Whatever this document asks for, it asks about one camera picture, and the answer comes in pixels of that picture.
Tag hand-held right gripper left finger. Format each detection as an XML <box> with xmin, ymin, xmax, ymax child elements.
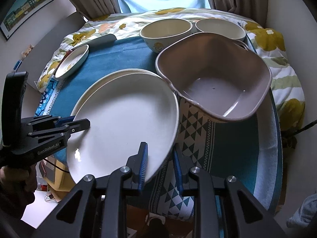
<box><xmin>32</xmin><ymin>142</ymin><xmax>149</xmax><ymax>238</ymax></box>

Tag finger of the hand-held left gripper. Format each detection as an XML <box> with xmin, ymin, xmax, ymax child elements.
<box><xmin>27</xmin><ymin>119</ymin><xmax>91</xmax><ymax>140</ymax></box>
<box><xmin>23</xmin><ymin>115</ymin><xmax>75</xmax><ymax>131</ymax></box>

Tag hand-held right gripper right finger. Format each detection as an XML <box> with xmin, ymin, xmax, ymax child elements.
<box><xmin>172</xmin><ymin>144</ymin><xmax>280</xmax><ymax>238</ymax></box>

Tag large white plate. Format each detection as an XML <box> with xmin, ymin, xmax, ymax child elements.
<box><xmin>72</xmin><ymin>68</ymin><xmax>164</xmax><ymax>114</ymax></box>
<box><xmin>66</xmin><ymin>72</ymin><xmax>180</xmax><ymax>184</ymax></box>

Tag small oval cream plate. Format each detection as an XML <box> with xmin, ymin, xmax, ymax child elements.
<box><xmin>54</xmin><ymin>44</ymin><xmax>90</xmax><ymax>79</ymax></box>

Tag taupe square bowl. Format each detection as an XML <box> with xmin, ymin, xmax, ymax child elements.
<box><xmin>155</xmin><ymin>32</ymin><xmax>273</xmax><ymax>124</ymax></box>

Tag cream bowl with yellow print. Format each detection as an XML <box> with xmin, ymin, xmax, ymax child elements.
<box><xmin>139</xmin><ymin>19</ymin><xmax>193</xmax><ymax>53</ymax></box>

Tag plain cream bowl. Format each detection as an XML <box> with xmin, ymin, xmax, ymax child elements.
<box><xmin>195</xmin><ymin>18</ymin><xmax>246</xmax><ymax>41</ymax></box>

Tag person's left hand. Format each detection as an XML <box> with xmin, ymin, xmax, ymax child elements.
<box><xmin>0</xmin><ymin>165</ymin><xmax>38</xmax><ymax>205</ymax></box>

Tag triangle patterned cloth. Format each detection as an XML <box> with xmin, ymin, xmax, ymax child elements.
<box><xmin>148</xmin><ymin>96</ymin><xmax>264</xmax><ymax>222</ymax></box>

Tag yellow box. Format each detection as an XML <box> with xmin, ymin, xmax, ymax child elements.
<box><xmin>46</xmin><ymin>157</ymin><xmax>75</xmax><ymax>192</ymax></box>

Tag teal towel with printed border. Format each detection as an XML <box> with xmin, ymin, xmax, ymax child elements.
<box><xmin>35</xmin><ymin>36</ymin><xmax>180</xmax><ymax>160</ymax></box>

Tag pale blue cloth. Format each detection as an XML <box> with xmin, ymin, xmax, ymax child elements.
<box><xmin>286</xmin><ymin>193</ymin><xmax>317</xmax><ymax>229</ymax></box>

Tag floral blanket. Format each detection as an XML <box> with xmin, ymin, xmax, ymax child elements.
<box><xmin>37</xmin><ymin>7</ymin><xmax>306</xmax><ymax>131</ymax></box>

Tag framed wall picture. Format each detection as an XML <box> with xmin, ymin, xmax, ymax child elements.
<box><xmin>0</xmin><ymin>0</ymin><xmax>54</xmax><ymax>41</ymax></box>

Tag black cable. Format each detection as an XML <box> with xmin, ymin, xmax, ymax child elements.
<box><xmin>284</xmin><ymin>120</ymin><xmax>317</xmax><ymax>140</ymax></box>

